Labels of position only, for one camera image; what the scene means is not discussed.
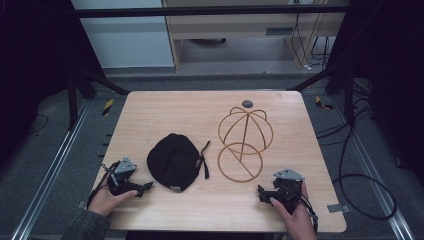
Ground black looped floor cable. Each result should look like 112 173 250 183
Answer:
315 109 398 222

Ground right hand-held gripper black cable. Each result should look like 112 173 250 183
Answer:
290 193 320 234

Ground black metal stand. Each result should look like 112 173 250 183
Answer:
66 59 131 131
287 63 356 126

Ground gold wire hat stand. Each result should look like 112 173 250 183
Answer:
217 106 275 184

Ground black curtain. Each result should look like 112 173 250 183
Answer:
328 0 424 188
0 0 108 171

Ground white cabinet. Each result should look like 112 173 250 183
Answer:
70 0 176 69

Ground hand-held gripper black cable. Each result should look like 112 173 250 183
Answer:
290 193 320 234
86 161 120 208

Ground black hanging desk cables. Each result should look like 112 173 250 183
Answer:
290 0 332 72

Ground person's right hand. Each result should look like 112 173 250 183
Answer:
269 181 318 240

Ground black cap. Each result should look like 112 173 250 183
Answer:
146 133 212 194

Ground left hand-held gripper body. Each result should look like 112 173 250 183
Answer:
106 156 145 198

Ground black horizontal bar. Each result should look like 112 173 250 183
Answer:
73 4 351 19

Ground left hand-held gripper black cable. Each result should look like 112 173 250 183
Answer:
86 161 120 208

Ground person's left hand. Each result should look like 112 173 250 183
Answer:
87 173 139 218

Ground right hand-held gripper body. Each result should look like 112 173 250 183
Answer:
264 168 306 215

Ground aluminium floor rail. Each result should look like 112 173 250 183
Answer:
333 96 416 240
11 99 92 240

